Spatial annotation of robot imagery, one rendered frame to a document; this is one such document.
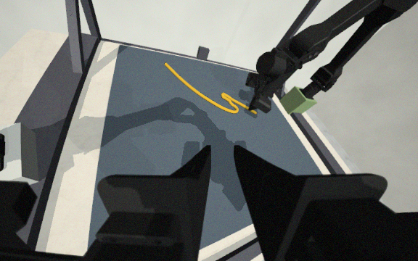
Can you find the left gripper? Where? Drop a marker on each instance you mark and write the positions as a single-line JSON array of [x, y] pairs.
[[261, 100]]

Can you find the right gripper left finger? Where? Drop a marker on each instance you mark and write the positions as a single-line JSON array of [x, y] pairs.
[[183, 193]]

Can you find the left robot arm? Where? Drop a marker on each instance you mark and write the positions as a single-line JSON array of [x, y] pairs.
[[310, 42]]

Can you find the blue-grey mat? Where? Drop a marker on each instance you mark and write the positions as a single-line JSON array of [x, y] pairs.
[[155, 124]]

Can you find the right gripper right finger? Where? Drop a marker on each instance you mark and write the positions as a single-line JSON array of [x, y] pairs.
[[276, 200]]

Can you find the yellow rope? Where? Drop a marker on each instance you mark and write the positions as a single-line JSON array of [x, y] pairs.
[[223, 95]]

